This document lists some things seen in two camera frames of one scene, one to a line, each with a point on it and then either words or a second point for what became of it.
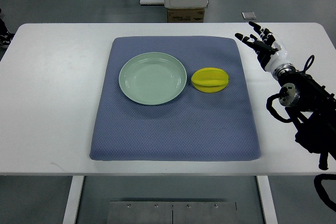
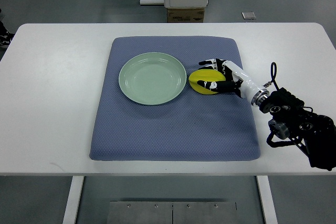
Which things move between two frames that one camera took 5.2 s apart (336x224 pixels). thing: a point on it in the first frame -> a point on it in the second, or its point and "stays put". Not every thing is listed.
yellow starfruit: x=209 y=80 stays put
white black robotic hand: x=269 y=49 -> x=237 y=81
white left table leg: x=73 y=200 stays put
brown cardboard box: x=184 y=15 stays put
